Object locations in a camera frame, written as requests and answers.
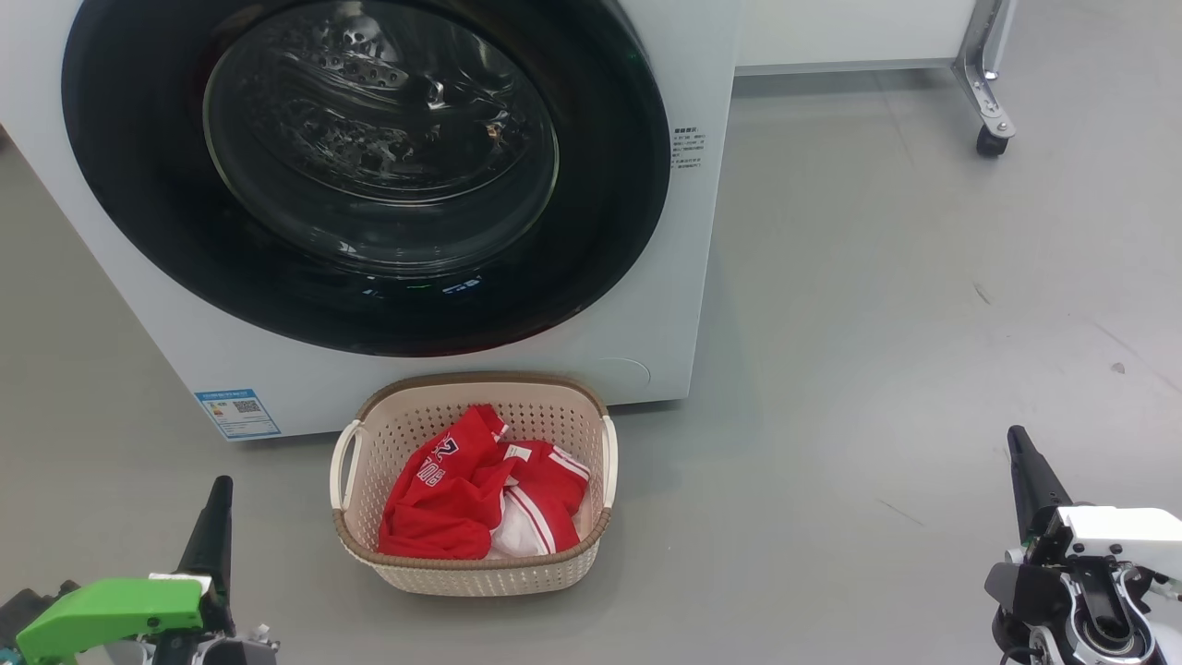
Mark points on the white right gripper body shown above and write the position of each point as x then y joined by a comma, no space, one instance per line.
1117,531

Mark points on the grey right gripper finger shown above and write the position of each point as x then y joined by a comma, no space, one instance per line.
1032,489

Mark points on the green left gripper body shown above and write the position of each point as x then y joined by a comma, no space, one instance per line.
111,610

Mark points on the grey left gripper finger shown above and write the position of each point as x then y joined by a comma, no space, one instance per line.
214,536

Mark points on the red jersey with white print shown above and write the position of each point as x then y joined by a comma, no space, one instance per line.
443,499

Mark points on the red white striped shorts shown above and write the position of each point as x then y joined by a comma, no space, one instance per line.
545,480

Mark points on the black round glass washer door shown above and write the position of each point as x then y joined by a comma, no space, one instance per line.
138,185

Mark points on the cream perforated laundry basket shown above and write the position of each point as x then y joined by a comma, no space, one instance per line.
554,573

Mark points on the white front-load washing machine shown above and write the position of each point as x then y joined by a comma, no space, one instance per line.
683,305

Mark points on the blue energy label sticker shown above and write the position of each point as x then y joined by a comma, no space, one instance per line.
235,414

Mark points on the metal leg with caster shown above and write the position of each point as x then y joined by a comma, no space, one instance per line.
986,92

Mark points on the white partition panel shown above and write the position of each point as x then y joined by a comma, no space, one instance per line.
850,32

